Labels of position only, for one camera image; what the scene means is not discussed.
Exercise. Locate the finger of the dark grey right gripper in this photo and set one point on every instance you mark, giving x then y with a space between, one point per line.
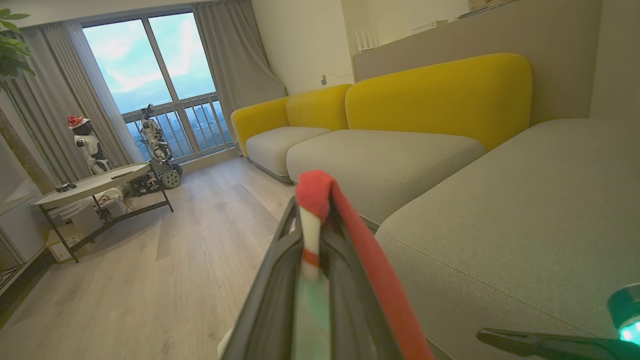
550 345

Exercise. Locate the small black controller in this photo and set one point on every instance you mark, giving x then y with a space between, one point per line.
65 187

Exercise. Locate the yellow and grey sofa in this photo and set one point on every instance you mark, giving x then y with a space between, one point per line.
500 230

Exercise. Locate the grey sheer curtain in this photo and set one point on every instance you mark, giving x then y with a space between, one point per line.
55 105

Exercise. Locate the cardboard box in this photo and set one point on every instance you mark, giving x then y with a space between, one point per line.
62 242

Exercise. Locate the white slatted rack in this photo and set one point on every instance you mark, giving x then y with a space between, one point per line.
367 40

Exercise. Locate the grey thick curtain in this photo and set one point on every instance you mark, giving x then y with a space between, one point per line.
235 65

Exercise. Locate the red and white clothing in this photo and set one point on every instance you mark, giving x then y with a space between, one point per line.
315 192

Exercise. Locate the white robot arm wheeled base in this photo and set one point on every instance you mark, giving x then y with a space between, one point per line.
157 145

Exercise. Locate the large window with railing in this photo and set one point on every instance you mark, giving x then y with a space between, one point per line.
150 75

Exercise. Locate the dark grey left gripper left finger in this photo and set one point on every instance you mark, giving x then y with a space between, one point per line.
270 310

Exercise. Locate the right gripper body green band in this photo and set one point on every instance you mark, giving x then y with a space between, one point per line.
627 310

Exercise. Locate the round white coffee table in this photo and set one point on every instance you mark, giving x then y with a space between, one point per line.
92 184

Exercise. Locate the flat black remote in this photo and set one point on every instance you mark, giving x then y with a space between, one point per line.
121 175

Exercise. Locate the white humanoid robot santa hat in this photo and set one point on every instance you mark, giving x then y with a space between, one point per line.
90 145

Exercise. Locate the green leafy houseplant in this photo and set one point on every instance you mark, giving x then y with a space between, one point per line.
11 55

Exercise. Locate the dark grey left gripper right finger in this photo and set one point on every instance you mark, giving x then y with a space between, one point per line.
345 310

